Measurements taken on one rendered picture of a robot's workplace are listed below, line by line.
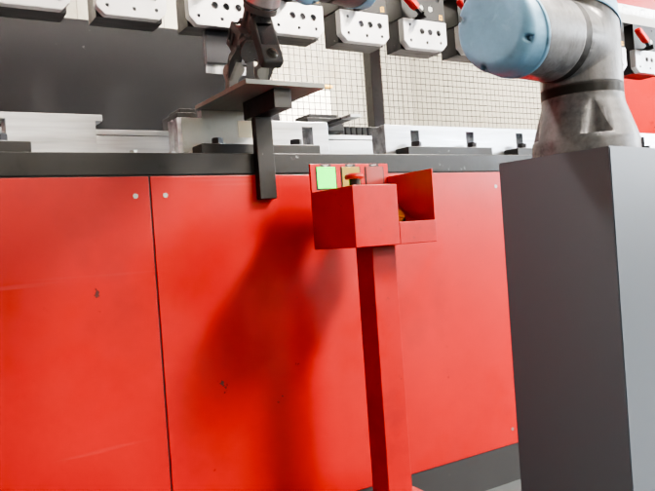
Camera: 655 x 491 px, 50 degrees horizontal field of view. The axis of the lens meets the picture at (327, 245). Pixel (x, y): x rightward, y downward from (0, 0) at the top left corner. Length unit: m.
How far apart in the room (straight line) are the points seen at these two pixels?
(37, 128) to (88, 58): 0.65
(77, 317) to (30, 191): 0.24
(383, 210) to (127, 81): 1.02
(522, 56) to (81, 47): 1.44
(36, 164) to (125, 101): 0.79
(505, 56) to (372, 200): 0.50
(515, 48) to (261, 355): 0.86
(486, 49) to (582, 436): 0.54
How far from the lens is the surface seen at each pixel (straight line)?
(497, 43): 0.97
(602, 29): 1.08
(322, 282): 1.58
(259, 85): 1.42
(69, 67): 2.12
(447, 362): 1.82
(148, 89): 2.16
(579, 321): 1.03
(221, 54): 1.70
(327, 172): 1.50
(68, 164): 1.39
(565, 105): 1.07
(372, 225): 1.36
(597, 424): 1.05
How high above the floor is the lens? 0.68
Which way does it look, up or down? level
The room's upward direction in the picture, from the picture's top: 4 degrees counter-clockwise
